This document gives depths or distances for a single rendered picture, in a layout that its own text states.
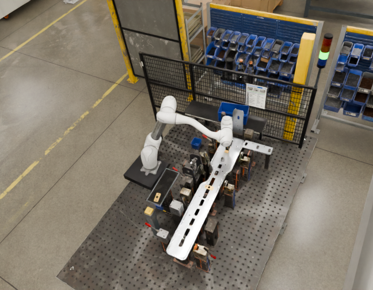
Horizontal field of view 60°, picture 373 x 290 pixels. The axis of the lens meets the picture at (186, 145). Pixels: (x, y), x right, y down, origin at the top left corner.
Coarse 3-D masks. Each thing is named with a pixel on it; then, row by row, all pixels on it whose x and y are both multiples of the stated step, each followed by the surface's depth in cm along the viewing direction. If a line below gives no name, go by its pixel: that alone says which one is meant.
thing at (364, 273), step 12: (372, 216) 27; (372, 228) 25; (372, 240) 24; (372, 252) 23; (360, 264) 25; (372, 264) 22; (360, 276) 24; (372, 276) 21; (360, 288) 22; (372, 288) 21
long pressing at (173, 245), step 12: (240, 144) 329; (216, 156) 323; (228, 156) 321; (216, 168) 313; (228, 168) 312; (216, 180) 304; (204, 192) 297; (216, 192) 296; (192, 204) 290; (204, 204) 289; (192, 216) 283; (204, 216) 282; (180, 228) 277; (192, 228) 275; (180, 240) 270; (192, 240) 269; (168, 252) 264; (180, 252) 263
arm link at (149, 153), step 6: (144, 150) 333; (150, 150) 333; (156, 150) 343; (144, 156) 332; (150, 156) 332; (156, 156) 340; (144, 162) 337; (150, 162) 336; (156, 162) 343; (150, 168) 343
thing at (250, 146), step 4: (244, 144) 328; (248, 144) 328; (252, 144) 327; (256, 144) 327; (260, 144) 326; (248, 148) 325; (252, 148) 324; (256, 148) 324; (260, 148) 323; (264, 148) 322; (268, 148) 322; (272, 148) 321; (260, 152) 321; (264, 152) 319; (268, 152) 319
